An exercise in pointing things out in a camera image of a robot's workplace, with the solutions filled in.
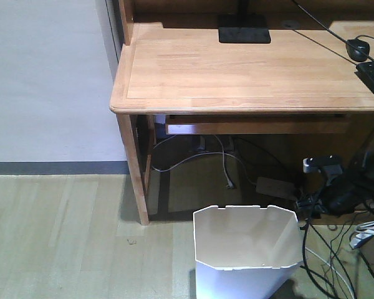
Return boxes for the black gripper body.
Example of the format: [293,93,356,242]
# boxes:
[296,178,357,219]

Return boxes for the white plastic trash bin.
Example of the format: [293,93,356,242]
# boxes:
[193,205,303,298]

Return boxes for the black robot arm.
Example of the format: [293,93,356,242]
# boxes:
[296,151,374,218]

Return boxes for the white power strip at right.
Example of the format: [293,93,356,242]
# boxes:
[350,221,374,249]

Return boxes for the white power strip under desk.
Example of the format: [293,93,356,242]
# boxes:
[256,177,295,200]

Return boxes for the wooden desk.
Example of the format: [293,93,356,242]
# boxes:
[110,1,374,225]

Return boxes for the black computer mouse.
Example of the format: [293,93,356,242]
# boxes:
[345,39,370,62]

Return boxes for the black monitor stand base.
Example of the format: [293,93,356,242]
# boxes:
[218,1,271,44]

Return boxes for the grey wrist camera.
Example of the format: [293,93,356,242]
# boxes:
[303,155,343,175]

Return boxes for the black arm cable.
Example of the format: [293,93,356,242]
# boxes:
[300,214,340,299]

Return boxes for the white cable under desk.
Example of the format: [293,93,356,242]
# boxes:
[151,134,258,190]

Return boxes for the black cable on desk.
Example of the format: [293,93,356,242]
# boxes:
[291,0,374,68]

